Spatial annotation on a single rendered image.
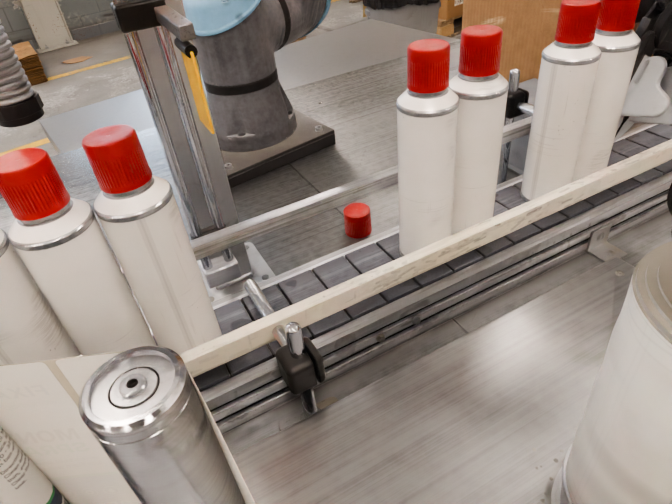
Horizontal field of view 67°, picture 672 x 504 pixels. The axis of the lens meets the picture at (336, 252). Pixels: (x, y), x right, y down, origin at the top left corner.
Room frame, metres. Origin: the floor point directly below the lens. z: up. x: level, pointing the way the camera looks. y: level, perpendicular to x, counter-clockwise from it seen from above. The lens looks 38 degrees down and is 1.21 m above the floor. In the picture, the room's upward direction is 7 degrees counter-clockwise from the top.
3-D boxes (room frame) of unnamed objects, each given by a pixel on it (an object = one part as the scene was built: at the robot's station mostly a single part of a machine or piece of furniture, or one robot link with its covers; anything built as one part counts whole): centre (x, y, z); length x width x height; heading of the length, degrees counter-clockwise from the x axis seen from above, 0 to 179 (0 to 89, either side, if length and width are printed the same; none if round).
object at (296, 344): (0.25, 0.04, 0.89); 0.03 x 0.03 x 0.12; 24
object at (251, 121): (0.80, 0.12, 0.90); 0.15 x 0.15 x 0.10
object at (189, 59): (0.34, 0.08, 1.09); 0.03 x 0.01 x 0.06; 24
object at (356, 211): (0.52, -0.03, 0.85); 0.03 x 0.03 x 0.03
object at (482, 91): (0.42, -0.14, 0.98); 0.05 x 0.05 x 0.20
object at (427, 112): (0.40, -0.09, 0.98); 0.05 x 0.05 x 0.20
